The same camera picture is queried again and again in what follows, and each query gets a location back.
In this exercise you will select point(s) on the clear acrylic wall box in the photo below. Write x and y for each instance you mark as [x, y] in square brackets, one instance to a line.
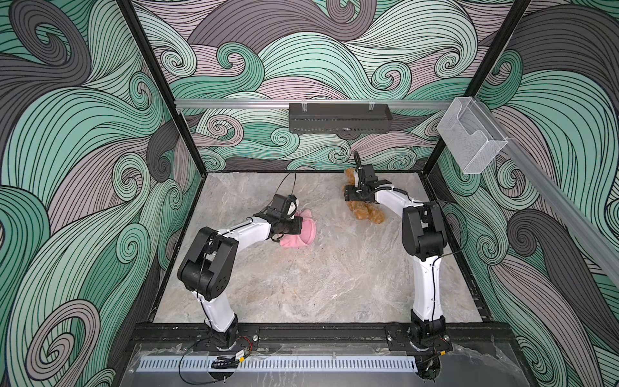
[471, 134]

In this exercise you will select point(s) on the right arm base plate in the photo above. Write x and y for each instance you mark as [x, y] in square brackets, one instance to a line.
[427, 337]

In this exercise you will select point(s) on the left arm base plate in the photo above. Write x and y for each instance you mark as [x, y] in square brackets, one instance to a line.
[238, 336]

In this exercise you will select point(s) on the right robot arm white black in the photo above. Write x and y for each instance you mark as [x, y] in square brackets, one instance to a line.
[423, 237]

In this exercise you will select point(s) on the pink teddy hoodie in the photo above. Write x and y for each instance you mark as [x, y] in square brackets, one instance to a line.
[307, 235]

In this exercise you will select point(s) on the white slotted cable duct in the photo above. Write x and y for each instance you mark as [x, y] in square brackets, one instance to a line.
[282, 364]

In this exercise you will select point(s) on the black perforated wall tray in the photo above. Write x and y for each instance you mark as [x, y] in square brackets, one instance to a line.
[340, 118]

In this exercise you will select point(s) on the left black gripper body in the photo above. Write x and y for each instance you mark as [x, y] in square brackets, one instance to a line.
[290, 226]

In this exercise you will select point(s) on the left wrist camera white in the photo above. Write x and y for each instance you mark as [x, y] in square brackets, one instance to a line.
[284, 206]

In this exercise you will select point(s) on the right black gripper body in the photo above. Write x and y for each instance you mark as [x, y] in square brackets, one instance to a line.
[355, 193]

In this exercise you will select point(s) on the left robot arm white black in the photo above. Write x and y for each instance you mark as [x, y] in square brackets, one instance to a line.
[207, 266]

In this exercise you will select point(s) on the brown teddy bear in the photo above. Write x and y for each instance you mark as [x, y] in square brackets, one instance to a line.
[366, 211]

